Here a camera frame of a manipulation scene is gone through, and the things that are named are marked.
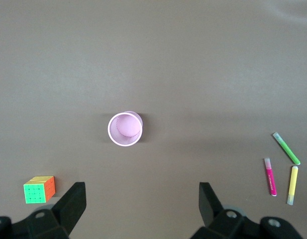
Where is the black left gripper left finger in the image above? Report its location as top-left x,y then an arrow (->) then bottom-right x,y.
0,182 -> 87,239

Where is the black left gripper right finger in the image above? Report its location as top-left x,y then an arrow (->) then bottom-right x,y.
190,182 -> 303,239

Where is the pink marker pen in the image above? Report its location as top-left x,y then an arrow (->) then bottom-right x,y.
264,157 -> 278,197

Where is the multicoloured puzzle cube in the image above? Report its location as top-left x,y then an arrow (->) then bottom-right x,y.
23,175 -> 56,205

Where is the yellow marker pen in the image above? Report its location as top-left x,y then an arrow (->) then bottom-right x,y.
287,165 -> 299,206

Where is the green marker pen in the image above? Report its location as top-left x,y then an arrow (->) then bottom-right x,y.
272,132 -> 301,166

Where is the pink plastic cup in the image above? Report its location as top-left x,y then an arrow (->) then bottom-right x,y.
107,111 -> 144,147

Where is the brown table cover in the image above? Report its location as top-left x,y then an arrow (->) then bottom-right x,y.
0,0 -> 307,239

